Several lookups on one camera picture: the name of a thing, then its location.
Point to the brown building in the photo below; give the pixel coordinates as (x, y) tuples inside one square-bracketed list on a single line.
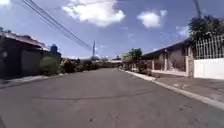
[(173, 55)]

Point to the green tree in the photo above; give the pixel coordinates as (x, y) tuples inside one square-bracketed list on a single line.
[(133, 55)]

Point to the white wall with fence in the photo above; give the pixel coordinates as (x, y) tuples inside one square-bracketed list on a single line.
[(208, 66)]

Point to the utility pole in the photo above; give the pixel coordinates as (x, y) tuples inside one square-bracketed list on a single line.
[(94, 50)]

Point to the building with red roof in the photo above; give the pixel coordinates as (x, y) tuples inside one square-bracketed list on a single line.
[(20, 56)]

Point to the blue water tank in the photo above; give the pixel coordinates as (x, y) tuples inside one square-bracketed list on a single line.
[(53, 48)]

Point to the grey concrete pavement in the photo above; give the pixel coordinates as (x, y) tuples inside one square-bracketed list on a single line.
[(20, 80)]

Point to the dark tree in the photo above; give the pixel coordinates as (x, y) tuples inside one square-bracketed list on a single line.
[(206, 26)]

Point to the pale kerb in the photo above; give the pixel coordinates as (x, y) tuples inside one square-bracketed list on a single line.
[(166, 86)]

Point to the grey asphalt road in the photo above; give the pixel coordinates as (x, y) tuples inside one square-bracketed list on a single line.
[(100, 100)]

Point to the row of bushes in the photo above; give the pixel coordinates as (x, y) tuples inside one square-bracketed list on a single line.
[(50, 65)]

